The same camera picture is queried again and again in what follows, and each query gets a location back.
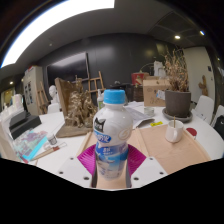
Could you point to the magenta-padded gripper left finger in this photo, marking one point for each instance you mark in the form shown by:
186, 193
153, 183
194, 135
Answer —
85, 161

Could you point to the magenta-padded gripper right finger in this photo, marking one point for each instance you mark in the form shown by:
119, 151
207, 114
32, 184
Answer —
138, 161

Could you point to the white blue-capped drink bottle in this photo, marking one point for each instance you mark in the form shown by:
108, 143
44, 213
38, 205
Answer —
112, 133

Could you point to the wooden paintbrushes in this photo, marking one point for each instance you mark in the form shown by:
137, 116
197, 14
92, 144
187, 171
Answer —
48, 151

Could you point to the small paint jar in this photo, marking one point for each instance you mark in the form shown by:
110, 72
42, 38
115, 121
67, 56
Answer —
52, 139

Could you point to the yellow tag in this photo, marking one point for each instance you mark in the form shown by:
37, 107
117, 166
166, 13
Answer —
156, 124

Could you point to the white mug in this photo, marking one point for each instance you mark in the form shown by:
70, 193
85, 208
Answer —
173, 133

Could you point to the newspaper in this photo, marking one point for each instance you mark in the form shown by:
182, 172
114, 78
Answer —
136, 115

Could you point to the golden brown relief sculpture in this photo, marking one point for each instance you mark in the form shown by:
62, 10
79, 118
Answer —
78, 110

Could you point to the wooden stir stick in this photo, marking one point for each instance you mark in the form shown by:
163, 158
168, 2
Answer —
174, 121

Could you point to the colourful painting sheet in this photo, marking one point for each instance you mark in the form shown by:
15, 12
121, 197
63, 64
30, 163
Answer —
30, 145

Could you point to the flat round red coaster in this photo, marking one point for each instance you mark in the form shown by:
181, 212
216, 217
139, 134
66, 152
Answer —
192, 132

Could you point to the white chair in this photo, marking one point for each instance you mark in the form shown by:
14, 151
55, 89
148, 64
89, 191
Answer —
220, 110
54, 108
204, 108

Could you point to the white spray bottle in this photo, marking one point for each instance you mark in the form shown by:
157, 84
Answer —
100, 101

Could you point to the grey plant saucer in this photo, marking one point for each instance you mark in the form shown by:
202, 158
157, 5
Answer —
186, 119

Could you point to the dried plant in grey pot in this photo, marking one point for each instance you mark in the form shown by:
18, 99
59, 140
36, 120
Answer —
177, 103

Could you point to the cardboard box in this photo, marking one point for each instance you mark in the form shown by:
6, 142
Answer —
151, 91

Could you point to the black box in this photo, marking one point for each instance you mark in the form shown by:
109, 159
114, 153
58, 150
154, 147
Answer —
23, 125

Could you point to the white plaster bust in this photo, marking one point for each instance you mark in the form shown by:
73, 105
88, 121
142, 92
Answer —
52, 93

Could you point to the wooden easel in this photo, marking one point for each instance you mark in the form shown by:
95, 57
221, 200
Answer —
96, 83
41, 98

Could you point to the red box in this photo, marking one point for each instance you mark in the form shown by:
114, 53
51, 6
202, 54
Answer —
138, 78

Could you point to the white notice board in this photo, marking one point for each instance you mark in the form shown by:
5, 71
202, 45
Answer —
32, 90

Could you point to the white plaster statue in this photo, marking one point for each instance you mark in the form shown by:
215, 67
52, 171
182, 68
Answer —
158, 69

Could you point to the wooden figure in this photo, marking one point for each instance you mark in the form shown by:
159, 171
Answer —
203, 86

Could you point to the round ceiling spotlights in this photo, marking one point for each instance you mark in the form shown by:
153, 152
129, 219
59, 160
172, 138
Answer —
177, 37

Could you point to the long ceiling light panel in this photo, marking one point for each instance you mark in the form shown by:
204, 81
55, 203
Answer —
50, 20

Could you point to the black wall screen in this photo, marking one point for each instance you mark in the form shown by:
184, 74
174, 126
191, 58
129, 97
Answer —
68, 68

